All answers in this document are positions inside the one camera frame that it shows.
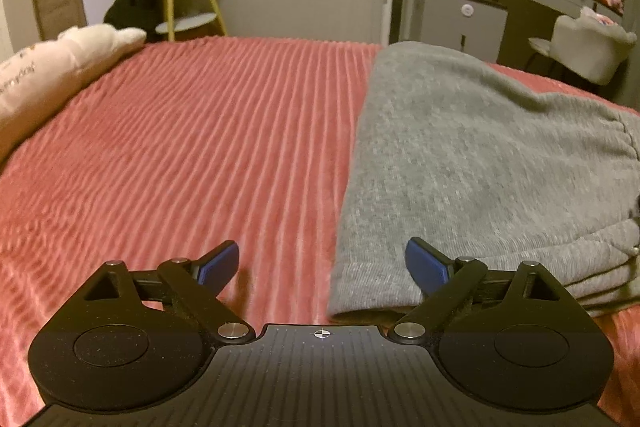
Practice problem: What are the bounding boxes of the grey bedside cabinet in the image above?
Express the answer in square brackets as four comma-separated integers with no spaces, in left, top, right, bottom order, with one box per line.
[408,0,508,63]

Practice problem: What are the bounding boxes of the pink ribbed bed blanket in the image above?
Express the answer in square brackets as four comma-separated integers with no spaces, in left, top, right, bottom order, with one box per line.
[0,34,640,427]

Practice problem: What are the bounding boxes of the black bag on floor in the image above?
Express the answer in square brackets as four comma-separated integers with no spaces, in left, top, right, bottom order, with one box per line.
[103,0,164,42]

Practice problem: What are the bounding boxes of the grey upholstered chair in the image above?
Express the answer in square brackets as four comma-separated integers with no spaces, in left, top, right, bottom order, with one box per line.
[525,6,638,87]

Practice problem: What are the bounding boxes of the grey sweatpants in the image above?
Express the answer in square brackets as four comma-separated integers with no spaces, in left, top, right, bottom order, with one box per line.
[328,42,639,317]

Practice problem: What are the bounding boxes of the cream printed pillow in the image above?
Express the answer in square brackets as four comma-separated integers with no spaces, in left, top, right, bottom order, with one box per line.
[1,24,146,158]

